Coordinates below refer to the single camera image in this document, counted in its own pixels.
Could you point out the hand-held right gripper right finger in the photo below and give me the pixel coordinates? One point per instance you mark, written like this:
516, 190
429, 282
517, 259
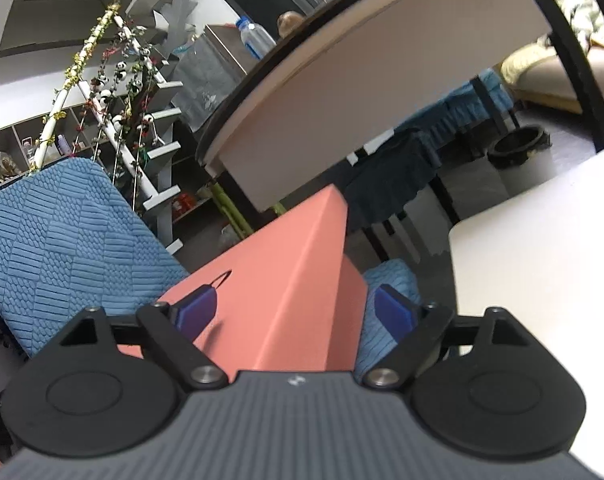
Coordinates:
393, 312

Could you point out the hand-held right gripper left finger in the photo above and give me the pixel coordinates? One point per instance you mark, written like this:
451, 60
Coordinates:
195, 312

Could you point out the pink cardboard box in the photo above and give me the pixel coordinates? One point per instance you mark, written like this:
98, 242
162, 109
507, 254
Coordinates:
292, 280

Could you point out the green plastic stool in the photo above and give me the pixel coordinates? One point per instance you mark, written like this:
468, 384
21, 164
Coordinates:
234, 215

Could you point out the red packages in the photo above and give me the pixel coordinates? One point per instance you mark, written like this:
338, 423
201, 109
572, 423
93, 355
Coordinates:
184, 204

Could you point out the dark blue draped cloth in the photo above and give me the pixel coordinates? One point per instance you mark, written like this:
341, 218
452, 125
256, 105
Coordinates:
387, 180

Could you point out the white small table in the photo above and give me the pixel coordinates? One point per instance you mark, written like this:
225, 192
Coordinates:
542, 270

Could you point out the black-rimmed trash bin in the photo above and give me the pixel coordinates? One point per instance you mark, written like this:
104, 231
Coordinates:
519, 142

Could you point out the grey fridge dust cloth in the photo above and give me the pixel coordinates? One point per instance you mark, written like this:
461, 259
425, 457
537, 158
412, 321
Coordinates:
206, 90

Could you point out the dark-topped white dining table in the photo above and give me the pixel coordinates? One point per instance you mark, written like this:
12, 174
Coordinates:
357, 85

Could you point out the panda garland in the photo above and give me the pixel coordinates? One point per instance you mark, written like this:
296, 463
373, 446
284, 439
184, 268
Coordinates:
126, 85

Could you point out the white pole with gold garland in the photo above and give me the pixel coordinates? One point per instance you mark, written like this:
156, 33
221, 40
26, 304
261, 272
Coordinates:
69, 85

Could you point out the beige sofa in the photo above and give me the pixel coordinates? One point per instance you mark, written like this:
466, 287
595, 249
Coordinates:
547, 80

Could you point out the clear plastic water bottle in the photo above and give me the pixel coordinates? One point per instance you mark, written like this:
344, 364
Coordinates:
257, 37

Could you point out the brown figurine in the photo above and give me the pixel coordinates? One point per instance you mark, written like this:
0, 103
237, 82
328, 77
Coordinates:
289, 25

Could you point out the white staircase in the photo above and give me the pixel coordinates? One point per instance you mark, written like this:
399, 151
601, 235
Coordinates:
156, 5

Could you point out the pale green cloth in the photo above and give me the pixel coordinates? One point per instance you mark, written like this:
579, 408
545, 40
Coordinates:
587, 15

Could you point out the white wall shelf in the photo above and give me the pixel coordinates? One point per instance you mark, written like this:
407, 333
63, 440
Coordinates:
16, 145

